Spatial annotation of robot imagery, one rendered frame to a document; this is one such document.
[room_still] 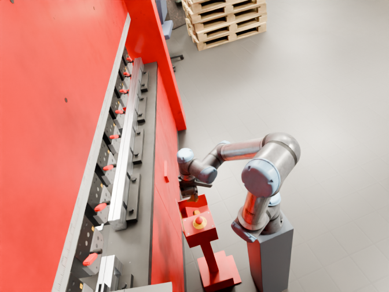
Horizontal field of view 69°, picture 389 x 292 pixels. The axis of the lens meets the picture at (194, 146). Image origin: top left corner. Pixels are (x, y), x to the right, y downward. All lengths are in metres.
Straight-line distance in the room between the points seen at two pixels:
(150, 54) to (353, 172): 2.06
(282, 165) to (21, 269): 0.72
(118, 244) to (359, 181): 1.99
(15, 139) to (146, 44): 2.01
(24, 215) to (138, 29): 2.09
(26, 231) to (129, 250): 0.68
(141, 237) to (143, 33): 1.81
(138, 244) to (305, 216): 1.43
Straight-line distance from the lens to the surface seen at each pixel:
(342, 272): 2.28
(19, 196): 0.83
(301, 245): 2.31
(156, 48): 2.73
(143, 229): 1.45
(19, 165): 0.84
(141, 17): 2.64
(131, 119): 1.94
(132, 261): 1.40
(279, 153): 0.89
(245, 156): 1.11
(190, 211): 1.60
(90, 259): 1.02
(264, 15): 5.06
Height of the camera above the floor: 2.05
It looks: 43 degrees down
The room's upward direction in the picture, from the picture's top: 15 degrees counter-clockwise
